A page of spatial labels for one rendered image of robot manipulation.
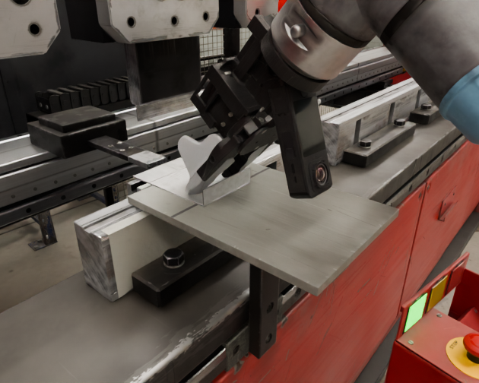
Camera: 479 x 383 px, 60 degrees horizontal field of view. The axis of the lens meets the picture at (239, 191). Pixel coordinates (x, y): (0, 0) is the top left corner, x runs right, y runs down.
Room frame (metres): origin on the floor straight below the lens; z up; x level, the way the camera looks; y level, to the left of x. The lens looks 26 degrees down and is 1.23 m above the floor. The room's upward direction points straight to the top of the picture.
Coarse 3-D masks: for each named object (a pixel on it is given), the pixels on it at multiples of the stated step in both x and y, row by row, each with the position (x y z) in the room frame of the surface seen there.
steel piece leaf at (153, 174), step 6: (168, 162) 0.55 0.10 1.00; (174, 162) 0.55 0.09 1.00; (180, 162) 0.55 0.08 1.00; (156, 168) 0.52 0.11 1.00; (162, 168) 0.52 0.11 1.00; (168, 168) 0.52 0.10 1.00; (174, 168) 0.52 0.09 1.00; (180, 168) 0.52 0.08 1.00; (138, 174) 0.50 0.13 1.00; (144, 174) 0.50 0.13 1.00; (150, 174) 0.50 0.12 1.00; (156, 174) 0.50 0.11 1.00; (162, 174) 0.50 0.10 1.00; (168, 174) 0.50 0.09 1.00; (144, 180) 0.48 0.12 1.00; (150, 180) 0.48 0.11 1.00
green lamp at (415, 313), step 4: (424, 296) 0.46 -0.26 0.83; (420, 300) 0.45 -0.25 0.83; (424, 300) 0.46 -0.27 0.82; (416, 304) 0.45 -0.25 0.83; (420, 304) 0.46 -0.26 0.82; (412, 308) 0.44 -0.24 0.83; (416, 308) 0.45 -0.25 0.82; (420, 308) 0.46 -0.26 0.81; (412, 312) 0.44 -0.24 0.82; (416, 312) 0.45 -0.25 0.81; (420, 312) 0.46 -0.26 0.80; (408, 316) 0.44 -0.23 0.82; (412, 316) 0.44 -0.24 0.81; (416, 316) 0.45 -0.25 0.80; (420, 316) 0.46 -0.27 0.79; (408, 320) 0.44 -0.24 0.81; (412, 320) 0.45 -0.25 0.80; (416, 320) 0.46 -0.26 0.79; (408, 324) 0.44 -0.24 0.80; (412, 324) 0.45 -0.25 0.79; (408, 328) 0.44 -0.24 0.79
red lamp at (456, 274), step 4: (460, 264) 0.53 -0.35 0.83; (464, 264) 0.54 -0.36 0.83; (456, 268) 0.52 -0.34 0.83; (460, 268) 0.54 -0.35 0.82; (452, 272) 0.52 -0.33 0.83; (456, 272) 0.53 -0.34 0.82; (460, 272) 0.54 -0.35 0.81; (452, 276) 0.52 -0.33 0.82; (456, 276) 0.53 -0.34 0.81; (460, 276) 0.54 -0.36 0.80; (452, 280) 0.52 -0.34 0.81; (456, 280) 0.53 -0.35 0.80; (452, 284) 0.53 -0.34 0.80; (456, 284) 0.54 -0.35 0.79; (448, 288) 0.52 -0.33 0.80; (452, 288) 0.53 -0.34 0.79; (448, 292) 0.52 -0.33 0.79
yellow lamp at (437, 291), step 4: (444, 280) 0.50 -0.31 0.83; (436, 284) 0.49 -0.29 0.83; (440, 284) 0.49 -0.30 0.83; (444, 284) 0.50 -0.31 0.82; (436, 288) 0.49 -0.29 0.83; (440, 288) 0.50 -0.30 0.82; (444, 288) 0.51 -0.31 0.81; (432, 292) 0.48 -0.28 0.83; (436, 292) 0.49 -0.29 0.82; (440, 292) 0.50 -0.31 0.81; (432, 296) 0.48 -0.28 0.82; (436, 296) 0.49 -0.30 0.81; (440, 296) 0.50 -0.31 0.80; (432, 300) 0.48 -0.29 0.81; (436, 300) 0.49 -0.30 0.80; (428, 304) 0.48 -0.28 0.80; (432, 304) 0.48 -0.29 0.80; (428, 308) 0.48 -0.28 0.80
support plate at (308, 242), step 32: (160, 192) 0.45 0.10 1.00; (256, 192) 0.45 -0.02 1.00; (288, 192) 0.45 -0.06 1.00; (192, 224) 0.38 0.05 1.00; (224, 224) 0.38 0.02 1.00; (256, 224) 0.38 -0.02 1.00; (288, 224) 0.38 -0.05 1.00; (320, 224) 0.38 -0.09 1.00; (352, 224) 0.38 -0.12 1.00; (384, 224) 0.38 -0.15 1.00; (256, 256) 0.32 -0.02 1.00; (288, 256) 0.32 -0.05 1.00; (320, 256) 0.32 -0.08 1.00; (352, 256) 0.32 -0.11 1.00; (320, 288) 0.28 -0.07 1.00
